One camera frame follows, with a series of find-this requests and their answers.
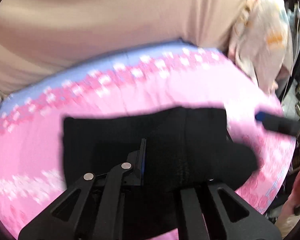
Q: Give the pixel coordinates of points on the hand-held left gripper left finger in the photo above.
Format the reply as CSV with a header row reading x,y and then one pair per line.
x,y
142,158

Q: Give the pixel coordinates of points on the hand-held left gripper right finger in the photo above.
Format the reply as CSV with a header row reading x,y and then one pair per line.
x,y
190,207

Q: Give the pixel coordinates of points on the pink rose print bedsheet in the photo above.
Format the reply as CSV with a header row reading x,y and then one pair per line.
x,y
65,120

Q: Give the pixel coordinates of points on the black pants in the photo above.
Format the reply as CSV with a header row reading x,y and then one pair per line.
x,y
180,145

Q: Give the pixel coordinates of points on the beige cloth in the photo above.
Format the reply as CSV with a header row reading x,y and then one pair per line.
x,y
102,25

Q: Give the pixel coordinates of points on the pale floral cloth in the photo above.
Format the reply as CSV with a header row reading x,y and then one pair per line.
x,y
262,42

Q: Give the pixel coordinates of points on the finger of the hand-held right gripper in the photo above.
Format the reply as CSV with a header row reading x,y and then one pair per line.
x,y
272,121

